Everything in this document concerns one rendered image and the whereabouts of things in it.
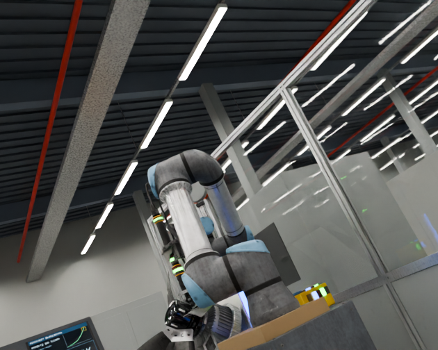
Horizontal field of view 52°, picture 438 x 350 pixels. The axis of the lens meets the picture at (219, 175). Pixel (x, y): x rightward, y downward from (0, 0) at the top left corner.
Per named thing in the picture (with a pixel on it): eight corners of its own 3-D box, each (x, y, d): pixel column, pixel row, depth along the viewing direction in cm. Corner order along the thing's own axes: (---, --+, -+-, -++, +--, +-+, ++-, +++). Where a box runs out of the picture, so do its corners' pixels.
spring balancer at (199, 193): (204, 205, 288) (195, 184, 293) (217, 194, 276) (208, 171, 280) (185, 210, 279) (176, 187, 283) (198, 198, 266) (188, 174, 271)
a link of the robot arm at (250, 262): (281, 274, 125) (261, 230, 129) (237, 294, 125) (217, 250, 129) (280, 277, 137) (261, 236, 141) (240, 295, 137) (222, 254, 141)
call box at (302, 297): (320, 312, 187) (309, 288, 190) (338, 306, 180) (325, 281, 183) (295, 326, 177) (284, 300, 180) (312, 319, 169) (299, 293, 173)
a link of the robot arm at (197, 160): (208, 133, 159) (250, 231, 185) (181, 146, 159) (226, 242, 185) (216, 148, 149) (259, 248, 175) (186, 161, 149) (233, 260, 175)
